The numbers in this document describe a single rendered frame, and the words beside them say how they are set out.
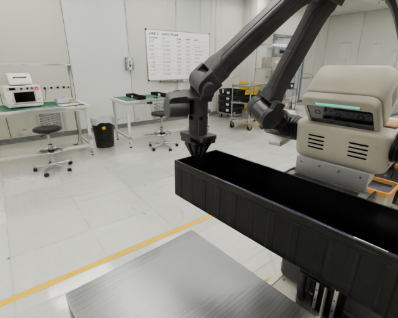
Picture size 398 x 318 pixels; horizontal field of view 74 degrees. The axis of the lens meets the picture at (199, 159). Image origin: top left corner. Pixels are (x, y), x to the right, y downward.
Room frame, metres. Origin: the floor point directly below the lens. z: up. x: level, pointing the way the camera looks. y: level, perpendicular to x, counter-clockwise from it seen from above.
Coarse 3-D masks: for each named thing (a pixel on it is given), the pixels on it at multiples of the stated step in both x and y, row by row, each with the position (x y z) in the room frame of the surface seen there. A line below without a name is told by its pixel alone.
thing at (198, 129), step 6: (192, 120) 0.75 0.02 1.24; (198, 120) 0.75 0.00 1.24; (204, 120) 0.75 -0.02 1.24; (192, 126) 0.75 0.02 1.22; (198, 126) 0.75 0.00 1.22; (204, 126) 0.75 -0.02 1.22; (180, 132) 0.79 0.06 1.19; (186, 132) 0.78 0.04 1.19; (192, 132) 0.75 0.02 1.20; (198, 132) 0.75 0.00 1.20; (204, 132) 0.75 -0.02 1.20; (192, 138) 0.75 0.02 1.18; (198, 138) 0.72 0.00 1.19; (204, 138) 0.72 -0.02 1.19; (216, 138) 0.75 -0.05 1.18
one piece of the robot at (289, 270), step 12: (396, 168) 1.01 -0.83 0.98; (288, 264) 1.10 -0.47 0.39; (288, 276) 1.10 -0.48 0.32; (300, 276) 0.99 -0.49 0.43; (300, 288) 0.98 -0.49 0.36; (312, 288) 0.99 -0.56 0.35; (324, 288) 0.90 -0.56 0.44; (312, 300) 0.96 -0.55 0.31; (324, 300) 0.89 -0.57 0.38; (336, 300) 0.87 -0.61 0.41; (348, 300) 0.88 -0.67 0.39; (324, 312) 0.91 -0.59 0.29; (336, 312) 0.87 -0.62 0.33; (348, 312) 0.87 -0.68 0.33; (360, 312) 0.84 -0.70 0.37; (372, 312) 0.81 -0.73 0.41
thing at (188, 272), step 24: (192, 240) 0.77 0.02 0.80; (144, 264) 0.66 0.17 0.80; (168, 264) 0.66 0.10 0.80; (192, 264) 0.66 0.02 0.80; (216, 264) 0.66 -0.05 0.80; (240, 264) 0.66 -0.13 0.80; (96, 288) 0.56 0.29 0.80; (120, 288) 0.56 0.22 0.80; (144, 288) 0.56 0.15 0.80; (168, 288) 0.56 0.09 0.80; (192, 288) 0.56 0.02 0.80; (216, 288) 0.56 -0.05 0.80; (240, 288) 0.56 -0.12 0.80; (264, 288) 0.56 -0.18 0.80; (72, 312) 0.51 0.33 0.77; (96, 312) 0.49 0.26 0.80; (120, 312) 0.49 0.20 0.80; (144, 312) 0.49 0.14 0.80; (168, 312) 0.49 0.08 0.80; (192, 312) 0.49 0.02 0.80; (216, 312) 0.49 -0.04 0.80; (240, 312) 0.49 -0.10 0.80; (264, 312) 0.49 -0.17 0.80; (288, 312) 0.49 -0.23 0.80
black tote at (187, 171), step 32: (192, 160) 0.75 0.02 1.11; (224, 160) 0.79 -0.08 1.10; (192, 192) 0.65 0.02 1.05; (224, 192) 0.56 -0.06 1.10; (256, 192) 0.69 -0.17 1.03; (288, 192) 0.62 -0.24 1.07; (320, 192) 0.56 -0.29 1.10; (256, 224) 0.49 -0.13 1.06; (288, 224) 0.43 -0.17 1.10; (320, 224) 0.39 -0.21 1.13; (352, 224) 0.50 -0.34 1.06; (384, 224) 0.45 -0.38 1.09; (288, 256) 0.43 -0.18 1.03; (320, 256) 0.38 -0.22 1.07; (352, 256) 0.35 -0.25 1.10; (384, 256) 0.32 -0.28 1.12; (352, 288) 0.34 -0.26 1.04; (384, 288) 0.31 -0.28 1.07
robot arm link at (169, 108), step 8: (192, 88) 0.78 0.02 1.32; (208, 88) 0.71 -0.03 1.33; (168, 96) 0.72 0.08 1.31; (176, 96) 0.72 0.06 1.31; (184, 96) 0.73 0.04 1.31; (192, 96) 0.73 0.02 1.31; (200, 96) 0.72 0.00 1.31; (208, 96) 0.72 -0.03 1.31; (168, 104) 0.72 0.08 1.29; (176, 104) 0.72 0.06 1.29; (184, 104) 0.73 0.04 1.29; (168, 112) 0.72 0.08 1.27; (176, 112) 0.72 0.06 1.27; (184, 112) 0.73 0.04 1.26
